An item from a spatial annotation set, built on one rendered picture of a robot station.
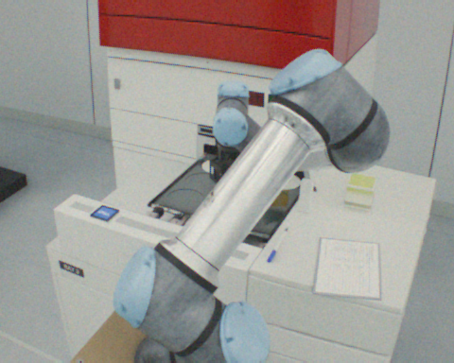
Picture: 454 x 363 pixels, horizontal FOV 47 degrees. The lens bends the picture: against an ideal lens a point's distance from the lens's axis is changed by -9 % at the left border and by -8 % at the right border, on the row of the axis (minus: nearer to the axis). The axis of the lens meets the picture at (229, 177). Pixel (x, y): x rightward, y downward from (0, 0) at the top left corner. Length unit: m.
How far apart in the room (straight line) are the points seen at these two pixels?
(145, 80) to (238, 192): 1.13
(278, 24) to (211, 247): 0.90
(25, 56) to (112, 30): 2.65
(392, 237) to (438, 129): 1.90
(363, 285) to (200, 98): 0.91
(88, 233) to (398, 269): 0.76
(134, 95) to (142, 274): 1.22
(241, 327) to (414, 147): 2.52
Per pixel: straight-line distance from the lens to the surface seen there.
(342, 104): 0.89
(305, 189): 1.39
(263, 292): 1.24
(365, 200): 1.44
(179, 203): 1.57
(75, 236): 1.47
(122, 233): 1.35
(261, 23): 1.61
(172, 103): 1.89
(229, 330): 0.85
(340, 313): 1.21
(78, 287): 1.59
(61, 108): 4.38
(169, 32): 1.76
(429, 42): 3.08
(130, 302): 0.82
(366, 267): 1.25
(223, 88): 1.33
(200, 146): 1.88
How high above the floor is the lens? 1.71
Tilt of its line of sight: 29 degrees down
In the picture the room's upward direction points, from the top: 1 degrees clockwise
